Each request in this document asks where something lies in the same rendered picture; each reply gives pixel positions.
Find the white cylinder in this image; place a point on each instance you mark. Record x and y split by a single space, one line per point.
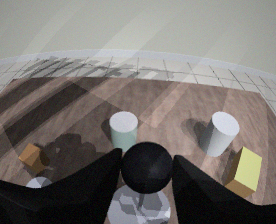
220 131

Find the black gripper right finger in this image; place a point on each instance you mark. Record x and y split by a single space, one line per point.
199 199

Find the tan cube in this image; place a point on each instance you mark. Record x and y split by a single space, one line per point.
34 158

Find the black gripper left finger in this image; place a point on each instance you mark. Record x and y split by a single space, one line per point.
82 198

